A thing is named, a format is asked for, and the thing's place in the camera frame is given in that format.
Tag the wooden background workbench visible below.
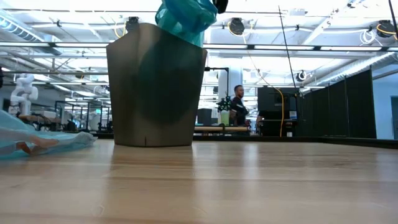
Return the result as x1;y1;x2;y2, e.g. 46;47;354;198
18;114;62;131

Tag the wooden background table top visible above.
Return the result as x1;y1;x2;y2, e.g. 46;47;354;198
194;126;249;132

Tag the black partition wall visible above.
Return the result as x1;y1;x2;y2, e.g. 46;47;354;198
298;68;377;139

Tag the light green bottle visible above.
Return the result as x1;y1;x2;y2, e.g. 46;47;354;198
220;109;230;127

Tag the gray trash bin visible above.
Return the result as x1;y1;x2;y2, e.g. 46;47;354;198
106;22;208;147

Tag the hanging yellow cable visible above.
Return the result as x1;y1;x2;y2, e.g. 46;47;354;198
273;86;286;138

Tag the silver ventilation duct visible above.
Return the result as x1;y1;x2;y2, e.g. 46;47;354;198
310;51;398;91

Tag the long ceiling light strip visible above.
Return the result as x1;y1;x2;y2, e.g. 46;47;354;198
0;41;398;52

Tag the thin black pole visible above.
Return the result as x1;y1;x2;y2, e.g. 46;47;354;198
277;5;298;90

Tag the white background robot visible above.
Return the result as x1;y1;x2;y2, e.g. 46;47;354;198
8;73;39;116

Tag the teal trash bag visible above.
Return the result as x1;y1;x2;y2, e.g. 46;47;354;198
154;0;218;48

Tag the person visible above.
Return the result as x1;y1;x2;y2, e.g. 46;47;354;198
229;84;250;128

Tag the black metal table frame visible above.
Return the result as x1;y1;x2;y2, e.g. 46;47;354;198
90;132;398;149

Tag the light blue trash bag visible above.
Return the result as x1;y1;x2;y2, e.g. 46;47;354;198
0;108;98;161

